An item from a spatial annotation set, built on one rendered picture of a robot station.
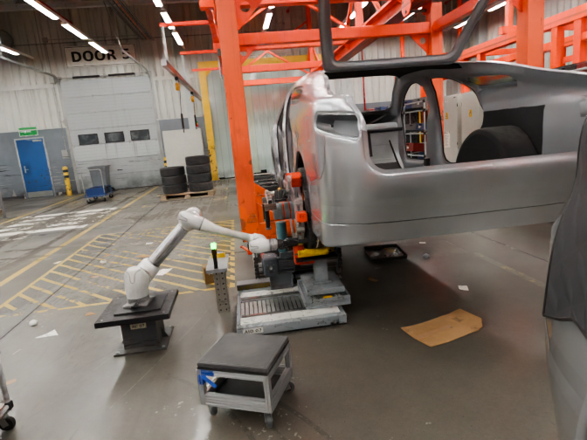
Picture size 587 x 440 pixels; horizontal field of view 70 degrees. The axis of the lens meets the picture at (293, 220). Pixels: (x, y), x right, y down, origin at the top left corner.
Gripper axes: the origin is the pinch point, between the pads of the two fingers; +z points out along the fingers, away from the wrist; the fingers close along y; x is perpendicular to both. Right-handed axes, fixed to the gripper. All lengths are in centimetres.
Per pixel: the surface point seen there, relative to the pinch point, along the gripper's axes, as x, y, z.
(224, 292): -9, -57, -67
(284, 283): 4, -80, -13
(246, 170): 83, -8, -37
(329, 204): -23, 78, 8
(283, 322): -52, -27, -22
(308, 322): -55, -28, -3
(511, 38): 598, -253, 572
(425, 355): -99, 9, 62
